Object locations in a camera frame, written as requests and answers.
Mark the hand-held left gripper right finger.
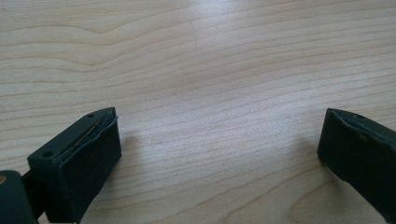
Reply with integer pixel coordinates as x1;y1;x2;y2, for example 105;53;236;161
317;107;396;224

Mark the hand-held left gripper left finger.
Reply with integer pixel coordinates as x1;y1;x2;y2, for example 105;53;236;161
26;106;122;224

